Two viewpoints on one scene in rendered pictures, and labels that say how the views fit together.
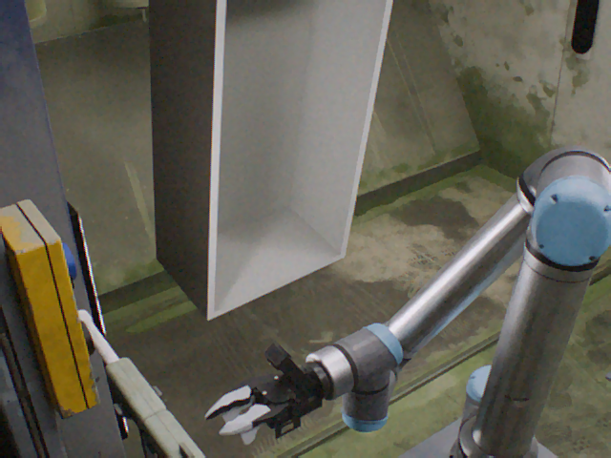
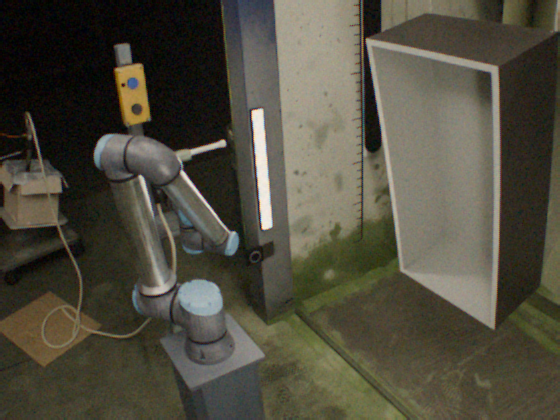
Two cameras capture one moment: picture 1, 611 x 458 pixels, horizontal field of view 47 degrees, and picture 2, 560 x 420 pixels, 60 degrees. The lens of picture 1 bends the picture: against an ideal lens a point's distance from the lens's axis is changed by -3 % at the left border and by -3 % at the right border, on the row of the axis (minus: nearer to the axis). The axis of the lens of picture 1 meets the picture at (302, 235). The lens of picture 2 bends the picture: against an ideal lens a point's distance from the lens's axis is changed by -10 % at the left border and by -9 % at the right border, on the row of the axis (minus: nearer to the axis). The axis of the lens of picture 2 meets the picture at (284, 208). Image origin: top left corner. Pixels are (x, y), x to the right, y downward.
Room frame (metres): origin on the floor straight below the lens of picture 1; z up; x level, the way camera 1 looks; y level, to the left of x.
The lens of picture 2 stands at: (1.54, -1.84, 1.99)
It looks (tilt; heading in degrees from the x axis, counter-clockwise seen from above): 28 degrees down; 95
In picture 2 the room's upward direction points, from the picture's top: 4 degrees counter-clockwise
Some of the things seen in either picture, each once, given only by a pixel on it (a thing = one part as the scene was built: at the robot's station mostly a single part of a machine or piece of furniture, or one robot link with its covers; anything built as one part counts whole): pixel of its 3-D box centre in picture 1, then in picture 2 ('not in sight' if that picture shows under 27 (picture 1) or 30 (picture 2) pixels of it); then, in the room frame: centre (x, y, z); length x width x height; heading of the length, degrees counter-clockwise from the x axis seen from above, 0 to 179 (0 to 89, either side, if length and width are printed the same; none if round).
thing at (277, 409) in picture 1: (268, 408); not in sight; (0.87, 0.06, 1.09); 0.09 x 0.05 x 0.02; 134
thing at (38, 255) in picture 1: (44, 312); (132, 94); (0.71, 0.33, 1.42); 0.12 x 0.06 x 0.26; 35
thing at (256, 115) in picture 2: (95, 332); (261, 171); (1.24, 0.46, 0.96); 0.06 x 0.02 x 0.63; 35
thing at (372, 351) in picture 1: (365, 356); (187, 209); (1.02, -0.11, 1.07); 0.12 x 0.09 x 0.10; 124
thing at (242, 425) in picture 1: (246, 430); not in sight; (0.84, 0.10, 1.07); 0.09 x 0.03 x 0.06; 134
